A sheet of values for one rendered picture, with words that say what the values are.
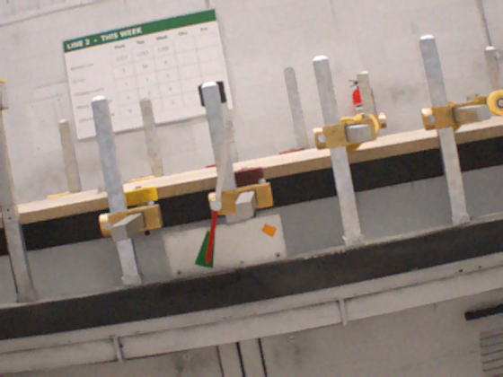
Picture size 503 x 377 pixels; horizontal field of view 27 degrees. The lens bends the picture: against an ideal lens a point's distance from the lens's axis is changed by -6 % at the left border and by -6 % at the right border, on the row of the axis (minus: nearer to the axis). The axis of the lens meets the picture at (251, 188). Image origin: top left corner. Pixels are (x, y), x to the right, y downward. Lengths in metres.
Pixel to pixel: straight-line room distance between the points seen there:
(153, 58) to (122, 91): 0.39
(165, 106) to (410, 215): 7.05
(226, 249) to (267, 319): 0.19
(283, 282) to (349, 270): 0.15
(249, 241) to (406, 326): 0.53
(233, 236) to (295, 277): 0.16
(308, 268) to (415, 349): 0.47
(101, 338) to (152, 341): 0.12
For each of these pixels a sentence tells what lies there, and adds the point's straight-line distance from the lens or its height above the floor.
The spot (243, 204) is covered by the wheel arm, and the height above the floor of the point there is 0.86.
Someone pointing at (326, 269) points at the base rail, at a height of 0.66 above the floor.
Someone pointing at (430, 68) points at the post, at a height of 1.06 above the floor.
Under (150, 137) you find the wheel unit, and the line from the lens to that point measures 3.53.
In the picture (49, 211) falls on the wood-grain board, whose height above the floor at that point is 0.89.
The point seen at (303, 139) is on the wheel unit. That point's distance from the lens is 3.50.
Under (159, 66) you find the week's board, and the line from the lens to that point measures 9.62.
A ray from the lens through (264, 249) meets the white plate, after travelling 2.42.
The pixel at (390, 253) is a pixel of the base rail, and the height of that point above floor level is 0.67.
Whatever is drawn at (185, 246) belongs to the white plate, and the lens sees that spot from 2.43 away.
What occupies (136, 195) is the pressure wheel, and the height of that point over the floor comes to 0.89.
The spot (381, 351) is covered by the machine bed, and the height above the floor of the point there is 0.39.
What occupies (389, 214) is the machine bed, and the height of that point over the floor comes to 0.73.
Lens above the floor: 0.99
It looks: 3 degrees down
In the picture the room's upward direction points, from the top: 11 degrees counter-clockwise
